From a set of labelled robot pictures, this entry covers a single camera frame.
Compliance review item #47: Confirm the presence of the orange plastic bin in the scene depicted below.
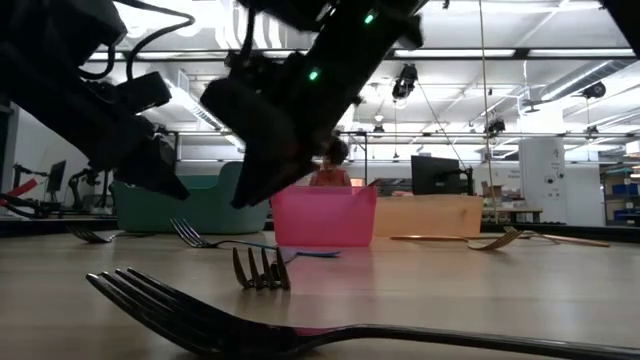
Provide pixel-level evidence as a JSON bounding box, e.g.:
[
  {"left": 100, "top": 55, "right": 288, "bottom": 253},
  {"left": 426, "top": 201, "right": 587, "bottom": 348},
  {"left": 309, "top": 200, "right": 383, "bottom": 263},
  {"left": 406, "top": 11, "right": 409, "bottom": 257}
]
[{"left": 373, "top": 195, "right": 485, "bottom": 239}]

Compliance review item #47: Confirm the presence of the teal plastic bin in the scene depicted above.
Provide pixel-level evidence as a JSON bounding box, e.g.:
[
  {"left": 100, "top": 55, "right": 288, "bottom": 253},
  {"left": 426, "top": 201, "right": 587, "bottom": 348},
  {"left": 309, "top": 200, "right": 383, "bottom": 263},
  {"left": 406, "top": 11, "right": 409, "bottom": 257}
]
[{"left": 112, "top": 160, "right": 271, "bottom": 236}]

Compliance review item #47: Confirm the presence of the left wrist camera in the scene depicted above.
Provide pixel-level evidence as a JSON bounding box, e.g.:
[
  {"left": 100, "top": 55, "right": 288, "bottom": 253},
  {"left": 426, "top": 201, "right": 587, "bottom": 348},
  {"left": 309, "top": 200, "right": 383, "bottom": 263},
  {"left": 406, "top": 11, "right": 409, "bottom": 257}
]
[{"left": 117, "top": 71, "right": 174, "bottom": 114}]

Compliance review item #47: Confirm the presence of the black aluminium table frame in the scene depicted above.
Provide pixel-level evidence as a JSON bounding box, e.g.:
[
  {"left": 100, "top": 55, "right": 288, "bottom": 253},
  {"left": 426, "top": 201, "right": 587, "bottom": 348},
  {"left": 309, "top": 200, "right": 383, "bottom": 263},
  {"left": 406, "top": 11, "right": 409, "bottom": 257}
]
[{"left": 0, "top": 218, "right": 640, "bottom": 245}]

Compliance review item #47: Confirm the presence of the wooden chopstick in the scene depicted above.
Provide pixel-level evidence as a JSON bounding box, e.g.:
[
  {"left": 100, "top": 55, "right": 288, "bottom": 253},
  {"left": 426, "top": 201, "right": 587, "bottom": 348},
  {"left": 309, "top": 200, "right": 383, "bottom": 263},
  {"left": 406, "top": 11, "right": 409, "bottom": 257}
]
[{"left": 542, "top": 233, "right": 612, "bottom": 249}]

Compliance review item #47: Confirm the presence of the gold fork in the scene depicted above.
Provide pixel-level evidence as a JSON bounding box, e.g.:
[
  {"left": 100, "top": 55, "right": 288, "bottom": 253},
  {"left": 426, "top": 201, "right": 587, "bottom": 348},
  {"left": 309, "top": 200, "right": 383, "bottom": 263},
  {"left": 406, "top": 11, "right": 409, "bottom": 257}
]
[
  {"left": 502, "top": 225, "right": 561, "bottom": 245},
  {"left": 389, "top": 227, "right": 524, "bottom": 252}
]

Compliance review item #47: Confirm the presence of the pink plastic bin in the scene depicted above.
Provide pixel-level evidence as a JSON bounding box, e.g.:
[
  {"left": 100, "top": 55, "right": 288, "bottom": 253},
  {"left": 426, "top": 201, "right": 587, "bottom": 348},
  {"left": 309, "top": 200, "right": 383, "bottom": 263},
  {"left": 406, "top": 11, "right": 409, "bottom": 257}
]
[{"left": 271, "top": 184, "right": 379, "bottom": 249}]

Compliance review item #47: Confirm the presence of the shelf with blue bins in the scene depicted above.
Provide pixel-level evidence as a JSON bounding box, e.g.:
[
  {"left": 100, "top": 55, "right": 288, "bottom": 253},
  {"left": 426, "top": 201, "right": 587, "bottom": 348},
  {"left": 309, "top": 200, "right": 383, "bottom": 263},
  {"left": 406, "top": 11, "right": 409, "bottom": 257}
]
[{"left": 598, "top": 163, "right": 640, "bottom": 227}]

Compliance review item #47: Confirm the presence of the person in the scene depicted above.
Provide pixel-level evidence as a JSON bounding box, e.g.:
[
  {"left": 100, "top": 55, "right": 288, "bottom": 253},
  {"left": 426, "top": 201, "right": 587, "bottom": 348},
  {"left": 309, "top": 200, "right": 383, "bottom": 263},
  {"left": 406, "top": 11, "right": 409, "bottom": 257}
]
[{"left": 308, "top": 135, "right": 354, "bottom": 188}]

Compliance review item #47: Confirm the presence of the black overhead light bar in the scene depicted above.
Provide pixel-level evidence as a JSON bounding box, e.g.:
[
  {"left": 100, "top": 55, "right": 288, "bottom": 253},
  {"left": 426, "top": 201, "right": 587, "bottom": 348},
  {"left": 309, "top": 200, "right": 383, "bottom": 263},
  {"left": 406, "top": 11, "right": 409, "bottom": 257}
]
[{"left": 84, "top": 48, "right": 636, "bottom": 63}]

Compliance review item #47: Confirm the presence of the white pillar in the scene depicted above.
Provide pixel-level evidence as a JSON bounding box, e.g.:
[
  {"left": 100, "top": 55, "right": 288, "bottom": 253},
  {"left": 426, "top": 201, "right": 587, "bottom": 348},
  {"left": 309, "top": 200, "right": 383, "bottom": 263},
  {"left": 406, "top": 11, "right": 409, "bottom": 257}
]
[{"left": 518, "top": 137, "right": 567, "bottom": 227}]

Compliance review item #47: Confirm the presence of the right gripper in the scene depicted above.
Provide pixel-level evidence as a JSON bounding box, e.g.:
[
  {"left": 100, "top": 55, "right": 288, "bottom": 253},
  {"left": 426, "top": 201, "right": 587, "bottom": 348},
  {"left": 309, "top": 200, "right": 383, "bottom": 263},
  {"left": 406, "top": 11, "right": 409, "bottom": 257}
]
[{"left": 199, "top": 78, "right": 326, "bottom": 209}]

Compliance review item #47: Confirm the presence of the small black monitor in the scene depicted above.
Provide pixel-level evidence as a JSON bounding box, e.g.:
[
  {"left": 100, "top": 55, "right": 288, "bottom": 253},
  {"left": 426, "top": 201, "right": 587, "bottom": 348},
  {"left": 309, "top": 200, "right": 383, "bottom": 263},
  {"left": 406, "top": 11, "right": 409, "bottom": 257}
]
[{"left": 45, "top": 159, "right": 68, "bottom": 196}]

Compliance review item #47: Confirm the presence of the large black monitor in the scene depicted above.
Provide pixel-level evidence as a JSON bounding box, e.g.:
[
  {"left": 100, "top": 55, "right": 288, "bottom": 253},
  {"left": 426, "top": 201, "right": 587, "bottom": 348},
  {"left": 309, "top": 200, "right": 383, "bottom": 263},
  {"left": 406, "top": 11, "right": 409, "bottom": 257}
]
[{"left": 410, "top": 155, "right": 474, "bottom": 197}]

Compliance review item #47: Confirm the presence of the black left camera cable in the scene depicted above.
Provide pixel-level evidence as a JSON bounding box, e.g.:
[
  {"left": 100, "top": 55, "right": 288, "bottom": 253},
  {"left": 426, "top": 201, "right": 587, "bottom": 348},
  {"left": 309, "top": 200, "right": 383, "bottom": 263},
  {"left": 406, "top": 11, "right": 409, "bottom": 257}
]
[{"left": 79, "top": 0, "right": 197, "bottom": 84}]

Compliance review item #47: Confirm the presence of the blue-handled fork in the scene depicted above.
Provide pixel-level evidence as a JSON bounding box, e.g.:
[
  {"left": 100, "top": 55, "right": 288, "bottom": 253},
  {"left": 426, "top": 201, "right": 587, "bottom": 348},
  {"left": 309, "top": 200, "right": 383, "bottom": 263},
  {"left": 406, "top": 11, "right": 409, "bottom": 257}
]
[{"left": 231, "top": 248, "right": 344, "bottom": 293}]

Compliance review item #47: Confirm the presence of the thin hanging cord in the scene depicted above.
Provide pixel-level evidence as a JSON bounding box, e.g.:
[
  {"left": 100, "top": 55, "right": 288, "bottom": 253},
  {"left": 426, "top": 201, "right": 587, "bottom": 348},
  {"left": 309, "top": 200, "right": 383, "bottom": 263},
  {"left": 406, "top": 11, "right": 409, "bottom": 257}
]
[{"left": 478, "top": 0, "right": 500, "bottom": 224}]

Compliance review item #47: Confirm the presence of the background work table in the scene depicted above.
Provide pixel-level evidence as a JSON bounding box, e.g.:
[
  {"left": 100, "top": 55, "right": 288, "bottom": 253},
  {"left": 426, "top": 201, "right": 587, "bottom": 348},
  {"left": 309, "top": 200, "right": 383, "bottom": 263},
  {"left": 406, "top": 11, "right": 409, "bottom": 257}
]
[{"left": 477, "top": 199, "right": 545, "bottom": 225}]

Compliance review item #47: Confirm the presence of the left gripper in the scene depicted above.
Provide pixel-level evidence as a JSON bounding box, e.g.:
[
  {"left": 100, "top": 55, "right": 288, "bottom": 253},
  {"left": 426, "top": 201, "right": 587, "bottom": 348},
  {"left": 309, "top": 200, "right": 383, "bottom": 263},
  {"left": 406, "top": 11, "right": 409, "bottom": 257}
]
[{"left": 89, "top": 114, "right": 191, "bottom": 200}]

